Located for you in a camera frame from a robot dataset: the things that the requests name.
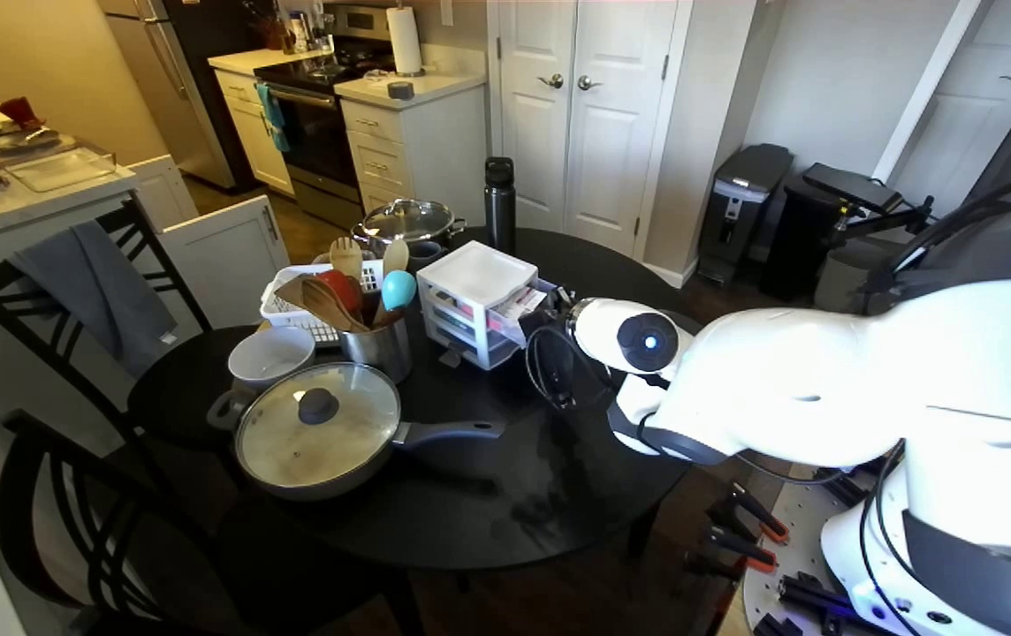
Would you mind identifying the white paper towel roll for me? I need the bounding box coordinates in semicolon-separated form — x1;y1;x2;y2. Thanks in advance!
380;4;426;82

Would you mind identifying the white cabinet panel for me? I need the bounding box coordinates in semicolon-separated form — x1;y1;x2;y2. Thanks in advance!
159;191;292;337

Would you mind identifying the black metal chair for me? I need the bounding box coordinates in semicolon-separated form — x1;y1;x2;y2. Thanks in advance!
0;408;426;636

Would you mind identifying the red silicone spatula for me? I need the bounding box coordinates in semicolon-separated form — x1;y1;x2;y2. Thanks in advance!
321;264;372;326

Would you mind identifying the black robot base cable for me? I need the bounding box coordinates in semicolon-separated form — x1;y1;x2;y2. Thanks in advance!
856;165;1011;318

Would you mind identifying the black kitchen stove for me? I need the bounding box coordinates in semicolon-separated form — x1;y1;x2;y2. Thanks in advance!
252;4;397;230

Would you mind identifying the white counter cabinet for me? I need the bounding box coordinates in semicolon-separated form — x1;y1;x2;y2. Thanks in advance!
205;48;304;203

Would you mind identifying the wooden spoon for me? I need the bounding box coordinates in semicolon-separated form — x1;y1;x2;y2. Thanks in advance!
325;233;369;288

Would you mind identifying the black plugged base cable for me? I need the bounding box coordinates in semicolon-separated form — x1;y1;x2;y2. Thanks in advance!
856;443;927;624

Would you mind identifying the black orange bar clamp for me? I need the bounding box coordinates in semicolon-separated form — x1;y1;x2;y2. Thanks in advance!
710;477;794;548
693;523;781;581

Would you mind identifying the steel utensil holder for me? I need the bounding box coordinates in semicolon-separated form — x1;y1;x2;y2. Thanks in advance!
340;307;417;390

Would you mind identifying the white kitchen island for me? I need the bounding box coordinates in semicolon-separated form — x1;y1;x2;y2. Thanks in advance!
0;66;199;475

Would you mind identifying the glass pan lid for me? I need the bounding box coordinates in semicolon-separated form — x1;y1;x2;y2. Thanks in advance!
230;362;407;494

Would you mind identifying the white closet door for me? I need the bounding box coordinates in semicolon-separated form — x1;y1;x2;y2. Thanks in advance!
486;0;578;237
563;0;699;261

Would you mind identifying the teal hanging towel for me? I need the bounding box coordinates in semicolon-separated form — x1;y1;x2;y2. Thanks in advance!
252;77;285;158

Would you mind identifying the black chair with cloth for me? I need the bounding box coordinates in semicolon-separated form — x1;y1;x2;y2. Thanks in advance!
0;191;218;452

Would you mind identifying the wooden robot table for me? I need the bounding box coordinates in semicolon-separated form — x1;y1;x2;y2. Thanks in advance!
715;472;887;636

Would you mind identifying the black storage box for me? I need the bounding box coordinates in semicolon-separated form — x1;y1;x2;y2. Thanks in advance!
759;158;941;318

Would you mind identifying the steel refrigerator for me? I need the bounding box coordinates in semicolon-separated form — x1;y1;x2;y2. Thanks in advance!
96;0;239;194

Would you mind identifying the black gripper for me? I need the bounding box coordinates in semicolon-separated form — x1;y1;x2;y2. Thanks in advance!
534;293;601;397

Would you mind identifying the white drawer cabinet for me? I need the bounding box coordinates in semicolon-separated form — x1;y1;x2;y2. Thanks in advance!
332;71;496;230

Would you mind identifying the teal silicone spatula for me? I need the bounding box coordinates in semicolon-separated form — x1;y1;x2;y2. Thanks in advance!
374;269;419;318

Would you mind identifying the white plastic basket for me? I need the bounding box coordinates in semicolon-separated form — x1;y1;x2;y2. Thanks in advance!
255;260;390;350

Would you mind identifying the black aluminium rail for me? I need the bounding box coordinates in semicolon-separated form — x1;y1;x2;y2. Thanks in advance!
769;569;859;626

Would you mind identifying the grey cloth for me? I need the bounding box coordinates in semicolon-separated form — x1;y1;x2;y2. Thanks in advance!
10;218;179;379

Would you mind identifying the wooden spatula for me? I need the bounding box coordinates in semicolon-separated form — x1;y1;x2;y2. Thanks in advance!
288;273;360;337

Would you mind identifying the white room door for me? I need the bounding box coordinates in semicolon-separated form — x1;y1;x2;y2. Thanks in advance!
879;0;1011;218

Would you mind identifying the black trash bin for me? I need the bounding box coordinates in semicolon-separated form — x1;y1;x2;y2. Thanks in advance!
693;143;797;291

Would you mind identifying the white plastic bowl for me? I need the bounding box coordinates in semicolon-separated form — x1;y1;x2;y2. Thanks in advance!
224;323;319;400

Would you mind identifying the dark thermos bottle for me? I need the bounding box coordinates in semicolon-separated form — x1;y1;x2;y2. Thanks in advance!
481;152;522;260

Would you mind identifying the grey frying pan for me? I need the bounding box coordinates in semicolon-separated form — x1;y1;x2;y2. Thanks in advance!
200;356;508;509

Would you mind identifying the steel cooking pot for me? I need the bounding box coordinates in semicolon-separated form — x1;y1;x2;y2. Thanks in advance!
347;210;469;269

